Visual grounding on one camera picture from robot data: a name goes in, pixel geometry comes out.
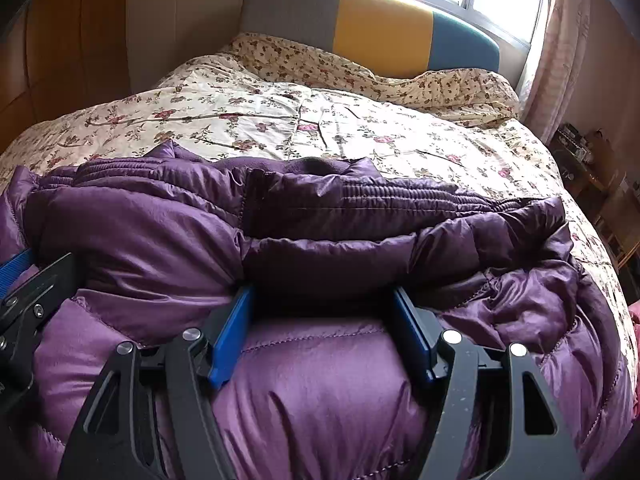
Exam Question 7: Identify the wooden wardrobe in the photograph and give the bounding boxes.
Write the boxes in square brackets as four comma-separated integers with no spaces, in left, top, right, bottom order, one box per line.
[0,0,133,147]

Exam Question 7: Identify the small floral print bedding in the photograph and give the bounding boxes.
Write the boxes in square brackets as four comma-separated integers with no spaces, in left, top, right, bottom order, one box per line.
[218,31,522,128]

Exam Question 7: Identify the purple puffer jacket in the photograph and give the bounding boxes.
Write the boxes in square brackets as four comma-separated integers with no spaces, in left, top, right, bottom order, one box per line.
[0,141,638,480]

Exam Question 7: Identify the cluttered wooden desk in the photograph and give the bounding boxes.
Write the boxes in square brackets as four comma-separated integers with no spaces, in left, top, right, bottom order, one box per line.
[549,120,640,196]

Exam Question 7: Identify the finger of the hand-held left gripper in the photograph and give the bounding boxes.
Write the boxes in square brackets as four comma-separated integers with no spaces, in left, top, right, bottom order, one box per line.
[0,252,77,343]
[0,249,32,287]

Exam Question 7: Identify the brown paper bag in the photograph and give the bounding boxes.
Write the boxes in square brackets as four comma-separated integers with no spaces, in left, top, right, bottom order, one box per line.
[582,130,627,187]

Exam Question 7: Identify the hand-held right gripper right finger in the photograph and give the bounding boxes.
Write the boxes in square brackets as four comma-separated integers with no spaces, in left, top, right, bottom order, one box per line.
[391,286,587,480]

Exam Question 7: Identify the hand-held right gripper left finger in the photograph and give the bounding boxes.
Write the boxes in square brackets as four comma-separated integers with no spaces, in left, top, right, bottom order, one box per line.
[57,284,255,480]

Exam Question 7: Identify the grey yellow blue headboard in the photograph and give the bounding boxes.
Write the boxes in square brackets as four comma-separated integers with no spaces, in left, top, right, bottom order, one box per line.
[239,0,502,81]

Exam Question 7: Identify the wooden chair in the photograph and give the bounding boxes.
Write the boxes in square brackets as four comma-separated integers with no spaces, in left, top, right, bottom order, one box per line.
[597,180,640,272]

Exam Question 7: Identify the long pink patterned curtain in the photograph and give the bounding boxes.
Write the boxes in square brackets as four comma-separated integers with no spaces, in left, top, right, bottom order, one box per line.
[520,0,596,146]

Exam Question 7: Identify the large floral print quilt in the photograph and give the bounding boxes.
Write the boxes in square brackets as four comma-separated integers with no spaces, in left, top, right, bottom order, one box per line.
[0,52,632,396]

